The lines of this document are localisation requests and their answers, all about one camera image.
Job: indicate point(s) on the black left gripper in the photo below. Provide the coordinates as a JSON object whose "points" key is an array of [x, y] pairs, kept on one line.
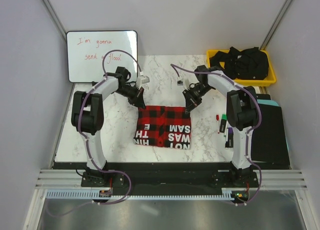
{"points": [[135, 100]]}

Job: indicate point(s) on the green cap marker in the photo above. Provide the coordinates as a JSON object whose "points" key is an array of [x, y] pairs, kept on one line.
{"points": [[223, 123]]}

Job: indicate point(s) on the yellow plastic bin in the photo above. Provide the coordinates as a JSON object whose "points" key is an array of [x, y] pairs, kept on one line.
{"points": [[269, 80]]}

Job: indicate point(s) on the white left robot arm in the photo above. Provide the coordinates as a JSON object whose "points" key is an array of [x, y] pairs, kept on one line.
{"points": [[87, 114]]}

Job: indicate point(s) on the white dry erase board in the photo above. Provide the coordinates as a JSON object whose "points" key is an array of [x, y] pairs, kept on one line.
{"points": [[92, 53]]}

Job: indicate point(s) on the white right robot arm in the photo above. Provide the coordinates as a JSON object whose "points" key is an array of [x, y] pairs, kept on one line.
{"points": [[242, 109]]}

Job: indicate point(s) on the aluminium frame rail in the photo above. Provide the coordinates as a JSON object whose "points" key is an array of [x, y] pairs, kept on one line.
{"points": [[271, 180]]}

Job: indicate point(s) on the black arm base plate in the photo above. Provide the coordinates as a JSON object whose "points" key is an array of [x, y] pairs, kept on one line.
{"points": [[170, 179]]}

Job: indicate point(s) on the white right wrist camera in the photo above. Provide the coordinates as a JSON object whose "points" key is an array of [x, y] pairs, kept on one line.
{"points": [[184, 82]]}

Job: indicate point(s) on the white slotted cable duct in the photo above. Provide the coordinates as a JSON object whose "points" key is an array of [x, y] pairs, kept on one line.
{"points": [[81, 194]]}

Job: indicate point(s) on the black shirt in bin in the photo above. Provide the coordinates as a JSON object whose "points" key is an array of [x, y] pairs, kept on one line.
{"points": [[248, 64]]}

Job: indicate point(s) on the red marker pen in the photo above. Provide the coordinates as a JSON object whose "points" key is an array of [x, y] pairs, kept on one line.
{"points": [[218, 123]]}

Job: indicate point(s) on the black folder stack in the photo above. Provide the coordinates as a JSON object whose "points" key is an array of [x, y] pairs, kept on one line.
{"points": [[269, 144]]}

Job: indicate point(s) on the teal notebook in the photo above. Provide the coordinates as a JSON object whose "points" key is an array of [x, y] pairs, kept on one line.
{"points": [[267, 102]]}

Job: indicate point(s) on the red black plaid shirt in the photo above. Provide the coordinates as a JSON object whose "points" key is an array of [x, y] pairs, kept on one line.
{"points": [[163, 126]]}

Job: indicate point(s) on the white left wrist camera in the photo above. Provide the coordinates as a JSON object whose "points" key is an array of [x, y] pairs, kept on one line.
{"points": [[142, 80]]}

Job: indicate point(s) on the purple cap marker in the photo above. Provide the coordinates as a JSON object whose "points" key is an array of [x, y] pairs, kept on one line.
{"points": [[230, 133]]}

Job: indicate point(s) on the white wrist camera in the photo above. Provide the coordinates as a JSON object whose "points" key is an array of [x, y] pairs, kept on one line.
{"points": [[184, 82], [142, 80]]}

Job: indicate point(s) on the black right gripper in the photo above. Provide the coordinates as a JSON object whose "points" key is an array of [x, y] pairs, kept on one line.
{"points": [[191, 102]]}

